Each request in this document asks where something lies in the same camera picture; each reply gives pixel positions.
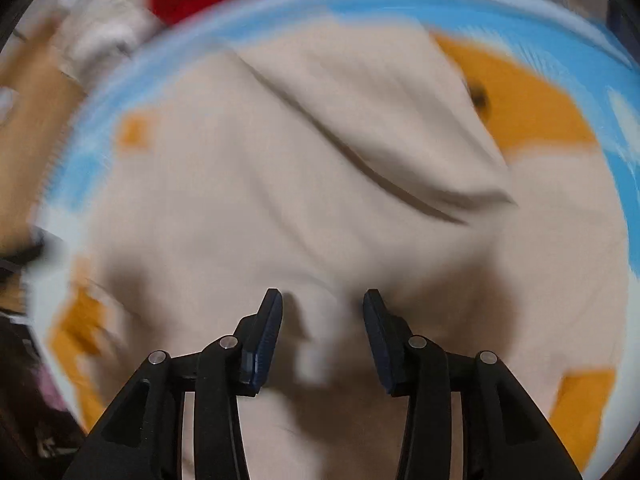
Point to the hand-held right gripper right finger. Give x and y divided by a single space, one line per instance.
382 345

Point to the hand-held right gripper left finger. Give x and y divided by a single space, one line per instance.
262 340

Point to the beige and yellow hooded jacket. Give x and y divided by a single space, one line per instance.
300 185

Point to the person's dark clothing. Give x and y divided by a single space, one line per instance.
22 410

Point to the cream folded blanket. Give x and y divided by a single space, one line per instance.
105 30

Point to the blue printed bed mat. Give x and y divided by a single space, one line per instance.
350 15

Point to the wooden bed frame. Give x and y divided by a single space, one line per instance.
30 150

